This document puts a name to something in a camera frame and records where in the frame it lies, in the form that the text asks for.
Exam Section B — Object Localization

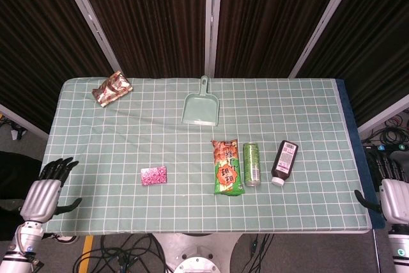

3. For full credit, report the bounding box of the blue table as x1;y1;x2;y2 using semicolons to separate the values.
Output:
335;78;387;231

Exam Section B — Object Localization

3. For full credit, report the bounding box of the gold red snack packet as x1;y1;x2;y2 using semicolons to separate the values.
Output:
91;70;134;107

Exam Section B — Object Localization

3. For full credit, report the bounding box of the yellow floor tape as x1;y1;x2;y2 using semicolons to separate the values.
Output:
79;235;95;273

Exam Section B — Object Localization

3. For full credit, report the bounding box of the green checkered tablecloth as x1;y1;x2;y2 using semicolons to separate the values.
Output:
42;77;373;234

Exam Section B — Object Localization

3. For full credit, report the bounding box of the black fabric bag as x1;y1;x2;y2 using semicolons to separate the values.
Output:
0;150;44;202

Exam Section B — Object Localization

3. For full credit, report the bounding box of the green drink can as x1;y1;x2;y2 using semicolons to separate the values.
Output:
242;143;263;187

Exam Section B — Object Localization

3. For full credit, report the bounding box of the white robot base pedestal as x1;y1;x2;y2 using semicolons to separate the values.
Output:
150;233;243;273

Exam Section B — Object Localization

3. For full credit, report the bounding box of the green orange snack bag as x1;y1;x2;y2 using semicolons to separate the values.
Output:
211;139;245;196

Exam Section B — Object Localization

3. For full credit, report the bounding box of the black cable bundle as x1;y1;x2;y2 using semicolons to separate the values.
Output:
72;233;169;273
360;109;409;146
245;233;276;273

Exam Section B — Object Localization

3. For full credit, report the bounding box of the green plastic dustpan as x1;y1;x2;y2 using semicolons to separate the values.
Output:
181;75;220;127

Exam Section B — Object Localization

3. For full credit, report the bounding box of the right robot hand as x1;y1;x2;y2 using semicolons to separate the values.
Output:
353;150;409;222

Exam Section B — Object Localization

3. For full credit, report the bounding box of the brown bottle white cap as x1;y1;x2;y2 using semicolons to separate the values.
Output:
270;139;299;187

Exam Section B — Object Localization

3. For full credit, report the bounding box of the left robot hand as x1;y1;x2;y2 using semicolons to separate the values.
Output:
19;157;83;223

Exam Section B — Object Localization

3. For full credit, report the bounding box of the dark brown curtain panel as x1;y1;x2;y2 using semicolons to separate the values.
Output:
72;0;209;79
213;0;348;79
298;0;409;127
0;0;111;133

